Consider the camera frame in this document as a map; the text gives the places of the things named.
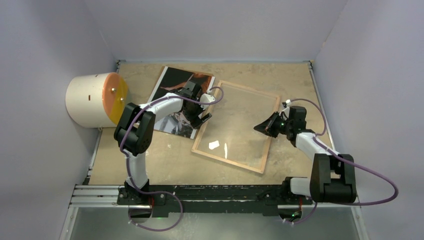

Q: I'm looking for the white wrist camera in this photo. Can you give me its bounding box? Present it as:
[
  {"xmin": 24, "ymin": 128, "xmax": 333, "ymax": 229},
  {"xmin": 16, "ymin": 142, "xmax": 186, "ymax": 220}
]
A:
[
  {"xmin": 281, "ymin": 99, "xmax": 292, "ymax": 116},
  {"xmin": 199, "ymin": 93, "xmax": 217, "ymax": 106}
]

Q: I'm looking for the wooden picture frame with glass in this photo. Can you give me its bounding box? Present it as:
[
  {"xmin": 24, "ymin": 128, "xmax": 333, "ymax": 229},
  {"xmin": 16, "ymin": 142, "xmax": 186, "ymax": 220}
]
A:
[{"xmin": 191, "ymin": 80, "xmax": 281, "ymax": 174}]

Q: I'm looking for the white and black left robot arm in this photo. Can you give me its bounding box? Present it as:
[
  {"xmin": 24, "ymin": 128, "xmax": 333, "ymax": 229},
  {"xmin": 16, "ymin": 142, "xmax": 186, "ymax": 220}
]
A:
[{"xmin": 113, "ymin": 80, "xmax": 219, "ymax": 205}]

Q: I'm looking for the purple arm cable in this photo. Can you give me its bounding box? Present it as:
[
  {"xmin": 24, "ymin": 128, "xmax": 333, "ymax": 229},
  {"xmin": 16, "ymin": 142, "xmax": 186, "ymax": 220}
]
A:
[
  {"xmin": 119, "ymin": 86, "xmax": 225, "ymax": 232},
  {"xmin": 281, "ymin": 97, "xmax": 399, "ymax": 226}
]

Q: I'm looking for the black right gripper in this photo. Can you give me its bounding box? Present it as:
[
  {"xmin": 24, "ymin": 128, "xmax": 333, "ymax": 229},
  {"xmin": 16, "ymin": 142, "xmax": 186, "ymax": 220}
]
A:
[{"xmin": 253, "ymin": 111, "xmax": 292, "ymax": 139}]

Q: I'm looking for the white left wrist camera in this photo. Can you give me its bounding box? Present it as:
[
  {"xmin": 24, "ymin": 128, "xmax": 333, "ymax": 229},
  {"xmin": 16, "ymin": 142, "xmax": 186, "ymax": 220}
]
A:
[{"xmin": 199, "ymin": 93, "xmax": 217, "ymax": 106}]

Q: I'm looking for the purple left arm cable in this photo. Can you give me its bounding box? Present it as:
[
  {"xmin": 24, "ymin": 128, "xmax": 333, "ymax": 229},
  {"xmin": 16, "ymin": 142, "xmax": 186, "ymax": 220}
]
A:
[{"xmin": 119, "ymin": 86, "xmax": 225, "ymax": 232}]

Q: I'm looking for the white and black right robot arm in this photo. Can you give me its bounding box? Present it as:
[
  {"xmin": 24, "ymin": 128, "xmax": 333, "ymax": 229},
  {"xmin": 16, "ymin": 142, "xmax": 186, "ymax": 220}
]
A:
[{"xmin": 253, "ymin": 106, "xmax": 357, "ymax": 204}]

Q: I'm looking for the printed photo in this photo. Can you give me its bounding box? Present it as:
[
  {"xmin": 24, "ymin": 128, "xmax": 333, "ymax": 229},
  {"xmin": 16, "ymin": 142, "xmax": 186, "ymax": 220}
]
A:
[{"xmin": 148, "ymin": 66, "xmax": 215, "ymax": 139}]

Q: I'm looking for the aluminium extrusion rail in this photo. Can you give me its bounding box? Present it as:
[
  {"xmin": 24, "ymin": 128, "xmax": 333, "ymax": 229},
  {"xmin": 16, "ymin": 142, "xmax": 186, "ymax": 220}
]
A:
[{"xmin": 69, "ymin": 185, "xmax": 358, "ymax": 209}]

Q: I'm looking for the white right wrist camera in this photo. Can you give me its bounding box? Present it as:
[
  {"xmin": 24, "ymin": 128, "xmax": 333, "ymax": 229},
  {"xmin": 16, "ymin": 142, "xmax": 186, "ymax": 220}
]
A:
[{"xmin": 281, "ymin": 99, "xmax": 292, "ymax": 116}]

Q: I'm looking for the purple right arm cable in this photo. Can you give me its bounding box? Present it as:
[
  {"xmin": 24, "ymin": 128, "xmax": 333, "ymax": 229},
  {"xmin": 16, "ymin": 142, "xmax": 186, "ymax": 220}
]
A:
[{"xmin": 281, "ymin": 97, "xmax": 399, "ymax": 226}]

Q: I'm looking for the white cylinder with orange lid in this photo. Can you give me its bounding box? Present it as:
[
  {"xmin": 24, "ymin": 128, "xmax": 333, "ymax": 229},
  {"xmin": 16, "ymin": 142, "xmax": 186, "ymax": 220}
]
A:
[{"xmin": 65, "ymin": 72, "xmax": 129, "ymax": 128}]

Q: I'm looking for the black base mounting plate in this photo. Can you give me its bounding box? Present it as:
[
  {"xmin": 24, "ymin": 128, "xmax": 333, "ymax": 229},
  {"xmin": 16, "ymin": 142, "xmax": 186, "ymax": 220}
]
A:
[{"xmin": 117, "ymin": 183, "xmax": 313, "ymax": 218}]

